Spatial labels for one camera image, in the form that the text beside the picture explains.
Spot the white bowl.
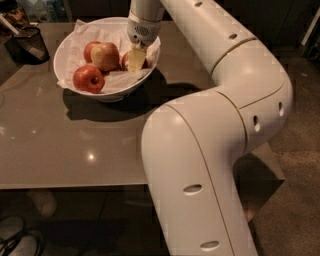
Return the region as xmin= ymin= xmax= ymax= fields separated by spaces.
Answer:
xmin=53 ymin=16 xmax=162 ymax=103

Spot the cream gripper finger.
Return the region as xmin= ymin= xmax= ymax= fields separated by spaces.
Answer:
xmin=128 ymin=47 xmax=147 ymax=71

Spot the black cable on floor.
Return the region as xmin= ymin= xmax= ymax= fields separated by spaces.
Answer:
xmin=0 ymin=213 xmax=46 ymax=256

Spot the black mesh pen holder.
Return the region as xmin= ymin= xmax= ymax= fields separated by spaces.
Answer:
xmin=14 ymin=27 xmax=50 ymax=65

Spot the red apple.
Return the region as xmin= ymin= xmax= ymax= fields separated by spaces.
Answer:
xmin=83 ymin=41 xmax=101 ymax=63
xmin=121 ymin=52 xmax=148 ymax=71
xmin=73 ymin=64 xmax=105 ymax=94

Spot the white paper liner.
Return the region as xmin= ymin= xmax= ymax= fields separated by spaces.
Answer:
xmin=57 ymin=19 xmax=162 ymax=95

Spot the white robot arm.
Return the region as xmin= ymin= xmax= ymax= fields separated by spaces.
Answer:
xmin=128 ymin=0 xmax=293 ymax=256

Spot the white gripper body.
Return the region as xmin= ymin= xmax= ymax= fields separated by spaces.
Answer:
xmin=127 ymin=12 xmax=160 ymax=48

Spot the white utensil in holder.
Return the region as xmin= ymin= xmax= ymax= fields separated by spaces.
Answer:
xmin=0 ymin=15 xmax=47 ymax=60

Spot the yellow-red apple centre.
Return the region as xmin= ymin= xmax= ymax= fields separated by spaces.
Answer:
xmin=91 ymin=42 xmax=120 ymax=72

